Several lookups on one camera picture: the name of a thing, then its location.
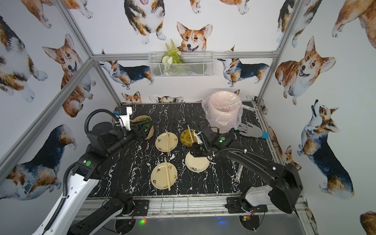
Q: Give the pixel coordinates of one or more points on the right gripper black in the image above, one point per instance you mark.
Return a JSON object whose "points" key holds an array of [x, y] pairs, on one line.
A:
{"points": [[196, 152]]}

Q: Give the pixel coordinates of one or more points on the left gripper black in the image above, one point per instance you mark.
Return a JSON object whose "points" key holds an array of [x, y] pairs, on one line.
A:
{"points": [[134, 129]]}

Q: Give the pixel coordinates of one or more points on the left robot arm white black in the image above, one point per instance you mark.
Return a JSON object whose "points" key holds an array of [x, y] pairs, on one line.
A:
{"points": [[109, 133]]}

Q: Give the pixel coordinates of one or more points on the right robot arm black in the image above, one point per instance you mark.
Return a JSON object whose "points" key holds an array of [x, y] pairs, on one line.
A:
{"points": [[283, 185]]}

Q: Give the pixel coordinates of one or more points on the tan pot green plant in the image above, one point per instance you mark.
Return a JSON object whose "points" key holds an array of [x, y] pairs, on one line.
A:
{"points": [[144, 126]]}

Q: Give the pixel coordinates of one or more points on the cream plate chipped right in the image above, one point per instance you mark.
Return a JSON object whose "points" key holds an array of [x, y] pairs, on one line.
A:
{"points": [[196, 164]]}

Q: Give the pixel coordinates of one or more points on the cream plate upper left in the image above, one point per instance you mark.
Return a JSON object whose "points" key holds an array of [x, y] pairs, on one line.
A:
{"points": [[160, 142]]}

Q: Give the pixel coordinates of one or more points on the cream plate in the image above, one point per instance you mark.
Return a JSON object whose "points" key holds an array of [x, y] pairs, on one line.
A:
{"points": [[158, 176], [160, 142]]}

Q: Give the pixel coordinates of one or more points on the yellow patterned dark-rimmed plate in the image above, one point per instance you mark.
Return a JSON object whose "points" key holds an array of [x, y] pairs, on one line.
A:
{"points": [[185, 138]]}

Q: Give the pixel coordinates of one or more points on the white bin with plastic bag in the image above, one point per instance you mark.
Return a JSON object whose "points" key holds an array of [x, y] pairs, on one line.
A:
{"points": [[223, 110]]}

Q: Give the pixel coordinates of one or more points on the grey glove blue cuff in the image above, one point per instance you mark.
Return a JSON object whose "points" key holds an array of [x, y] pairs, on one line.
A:
{"points": [[250, 130]]}

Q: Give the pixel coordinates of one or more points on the cream plate front left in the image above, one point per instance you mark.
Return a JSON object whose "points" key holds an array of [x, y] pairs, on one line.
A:
{"points": [[158, 176]]}

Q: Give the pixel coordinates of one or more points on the clear wrapper scrap by bin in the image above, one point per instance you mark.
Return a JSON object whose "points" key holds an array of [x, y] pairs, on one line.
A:
{"points": [[248, 108]]}

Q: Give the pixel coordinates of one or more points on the green fern white flower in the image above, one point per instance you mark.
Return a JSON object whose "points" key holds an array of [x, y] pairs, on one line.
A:
{"points": [[171, 56]]}

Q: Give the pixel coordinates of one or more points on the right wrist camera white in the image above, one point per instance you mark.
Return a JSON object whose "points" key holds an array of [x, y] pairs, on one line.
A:
{"points": [[198, 140]]}

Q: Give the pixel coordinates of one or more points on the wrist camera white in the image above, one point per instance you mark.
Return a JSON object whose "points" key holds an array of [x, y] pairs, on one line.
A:
{"points": [[124, 115], [198, 140]]}

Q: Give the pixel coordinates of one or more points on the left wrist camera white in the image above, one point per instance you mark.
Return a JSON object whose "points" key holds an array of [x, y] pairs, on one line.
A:
{"points": [[124, 115]]}

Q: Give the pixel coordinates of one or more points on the aluminium front rail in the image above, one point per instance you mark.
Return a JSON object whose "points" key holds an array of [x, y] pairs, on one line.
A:
{"points": [[174, 206]]}

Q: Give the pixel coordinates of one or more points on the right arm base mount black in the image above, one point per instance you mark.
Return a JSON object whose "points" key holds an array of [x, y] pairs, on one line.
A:
{"points": [[240, 205]]}

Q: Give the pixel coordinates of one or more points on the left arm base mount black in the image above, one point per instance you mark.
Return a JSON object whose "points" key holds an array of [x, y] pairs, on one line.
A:
{"points": [[138, 207]]}

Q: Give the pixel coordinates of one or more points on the white wire wall basket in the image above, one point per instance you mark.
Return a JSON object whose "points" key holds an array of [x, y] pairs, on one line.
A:
{"points": [[198, 64]]}

